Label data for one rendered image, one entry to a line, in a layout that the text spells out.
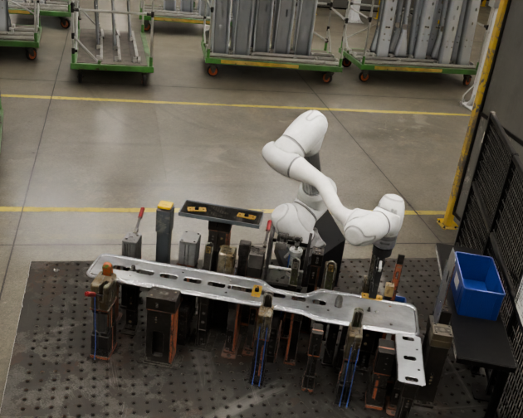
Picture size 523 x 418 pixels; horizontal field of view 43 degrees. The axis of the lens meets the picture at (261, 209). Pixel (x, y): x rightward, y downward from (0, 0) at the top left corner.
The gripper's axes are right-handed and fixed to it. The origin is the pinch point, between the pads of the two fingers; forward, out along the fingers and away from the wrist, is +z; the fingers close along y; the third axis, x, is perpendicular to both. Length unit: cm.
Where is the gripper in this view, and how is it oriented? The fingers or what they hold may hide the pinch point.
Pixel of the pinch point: (373, 289)
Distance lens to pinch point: 275.0
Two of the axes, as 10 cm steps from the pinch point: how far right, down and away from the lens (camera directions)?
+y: -1.5, 4.3, -8.9
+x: 9.8, 1.6, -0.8
